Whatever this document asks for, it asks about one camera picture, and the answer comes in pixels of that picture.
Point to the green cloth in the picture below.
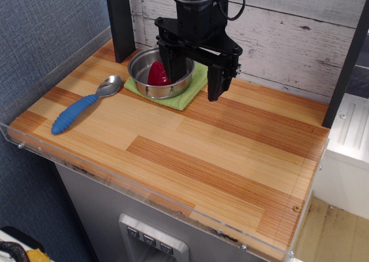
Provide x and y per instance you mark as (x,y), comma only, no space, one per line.
(184,96)

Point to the silver dispenser panel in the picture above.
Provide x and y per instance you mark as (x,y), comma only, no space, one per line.
(150,240)

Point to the blue handled metal spoon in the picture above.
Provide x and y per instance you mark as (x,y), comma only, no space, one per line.
(107,88)

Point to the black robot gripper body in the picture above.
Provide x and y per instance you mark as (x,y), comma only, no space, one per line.
(202,27)

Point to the dark vertical post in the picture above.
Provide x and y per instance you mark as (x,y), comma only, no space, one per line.
(347,68)
(121,28)

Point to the yellow object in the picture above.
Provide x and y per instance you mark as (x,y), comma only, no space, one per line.
(36,255)

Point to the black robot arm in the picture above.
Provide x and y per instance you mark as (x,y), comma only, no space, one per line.
(198,33)

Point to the left dark vertical post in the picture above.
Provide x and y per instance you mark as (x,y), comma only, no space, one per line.
(121,28)

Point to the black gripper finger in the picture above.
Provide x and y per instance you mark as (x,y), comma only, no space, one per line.
(219,80)
(174,59)

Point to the stainless steel pot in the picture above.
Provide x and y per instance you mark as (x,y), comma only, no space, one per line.
(139,67)

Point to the clear acrylic table guard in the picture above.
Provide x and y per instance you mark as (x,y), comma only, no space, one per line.
(214,177)

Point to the grey toy fridge cabinet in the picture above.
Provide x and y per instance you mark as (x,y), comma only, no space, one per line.
(99,208)

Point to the red toy fruit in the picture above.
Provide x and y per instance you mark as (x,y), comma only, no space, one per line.
(157,75)

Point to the right dark vertical post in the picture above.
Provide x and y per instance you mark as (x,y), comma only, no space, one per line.
(347,68)

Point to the white ribbed box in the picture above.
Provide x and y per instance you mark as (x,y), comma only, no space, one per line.
(342,176)

